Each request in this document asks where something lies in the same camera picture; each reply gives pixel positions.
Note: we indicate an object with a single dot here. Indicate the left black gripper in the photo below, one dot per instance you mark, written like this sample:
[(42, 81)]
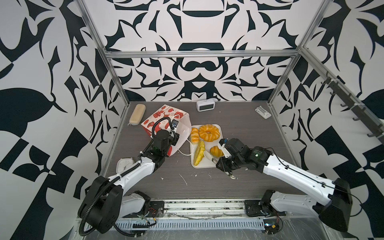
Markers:
[(174, 139)]

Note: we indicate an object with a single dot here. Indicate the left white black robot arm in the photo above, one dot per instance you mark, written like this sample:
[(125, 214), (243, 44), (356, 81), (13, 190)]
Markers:
[(103, 204)]

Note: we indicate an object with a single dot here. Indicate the small white remote device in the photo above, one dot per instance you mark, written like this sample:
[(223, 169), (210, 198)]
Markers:
[(262, 112)]

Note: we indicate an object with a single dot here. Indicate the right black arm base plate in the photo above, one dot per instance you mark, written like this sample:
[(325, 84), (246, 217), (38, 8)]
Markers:
[(259, 208)]

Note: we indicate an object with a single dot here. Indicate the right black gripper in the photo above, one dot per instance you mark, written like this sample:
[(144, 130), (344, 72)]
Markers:
[(222, 166)]

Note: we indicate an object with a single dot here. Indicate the white perforated cable duct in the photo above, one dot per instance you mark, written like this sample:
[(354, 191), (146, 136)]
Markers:
[(206, 224)]

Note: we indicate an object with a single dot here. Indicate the beige glasses case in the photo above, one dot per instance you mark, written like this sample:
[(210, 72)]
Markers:
[(137, 115)]

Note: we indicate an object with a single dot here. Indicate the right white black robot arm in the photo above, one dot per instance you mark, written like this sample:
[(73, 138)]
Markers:
[(330, 201)]

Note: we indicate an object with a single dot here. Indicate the white digital alarm clock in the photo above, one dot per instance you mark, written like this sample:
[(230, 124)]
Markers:
[(205, 105)]

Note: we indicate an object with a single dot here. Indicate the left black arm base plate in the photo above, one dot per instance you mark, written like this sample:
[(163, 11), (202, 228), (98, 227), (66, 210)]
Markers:
[(150, 209)]

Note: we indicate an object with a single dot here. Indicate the pale fake bread roll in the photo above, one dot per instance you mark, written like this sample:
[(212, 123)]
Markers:
[(194, 136)]

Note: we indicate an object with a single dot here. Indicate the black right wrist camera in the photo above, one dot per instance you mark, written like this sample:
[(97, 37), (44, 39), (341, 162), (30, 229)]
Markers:
[(222, 142)]

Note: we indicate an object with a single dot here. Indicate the yellow fake braided bread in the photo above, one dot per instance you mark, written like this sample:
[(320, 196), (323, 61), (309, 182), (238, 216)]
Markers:
[(209, 133)]

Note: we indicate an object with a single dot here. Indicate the grey wall hook rack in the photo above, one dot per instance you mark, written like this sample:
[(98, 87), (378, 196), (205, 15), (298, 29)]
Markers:
[(351, 102)]

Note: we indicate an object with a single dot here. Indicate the yellow fake croissant bread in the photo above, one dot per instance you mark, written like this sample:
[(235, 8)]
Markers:
[(199, 153)]

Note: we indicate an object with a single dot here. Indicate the white plastic tray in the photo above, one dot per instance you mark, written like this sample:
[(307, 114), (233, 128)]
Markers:
[(205, 162)]

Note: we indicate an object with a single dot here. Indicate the red white paper bag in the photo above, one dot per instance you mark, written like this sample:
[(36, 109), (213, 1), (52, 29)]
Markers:
[(171, 119)]

